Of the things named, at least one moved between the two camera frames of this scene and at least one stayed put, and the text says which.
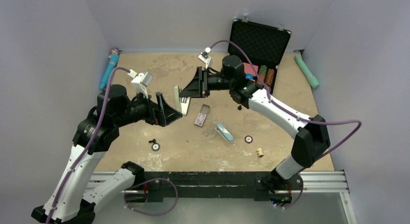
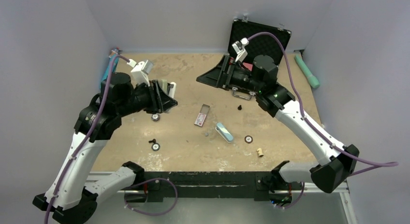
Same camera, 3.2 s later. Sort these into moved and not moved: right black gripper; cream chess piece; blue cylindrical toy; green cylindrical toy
Moved: right black gripper
Not moved: cream chess piece; blue cylindrical toy; green cylindrical toy
